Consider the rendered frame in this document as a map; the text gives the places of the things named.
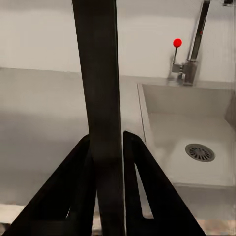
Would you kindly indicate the poster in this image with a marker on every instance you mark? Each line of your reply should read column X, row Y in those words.
column 97, row 37

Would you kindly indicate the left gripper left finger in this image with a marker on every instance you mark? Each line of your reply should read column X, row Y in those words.
column 64, row 205

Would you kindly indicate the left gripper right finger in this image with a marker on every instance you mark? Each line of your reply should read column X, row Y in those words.
column 171, row 216

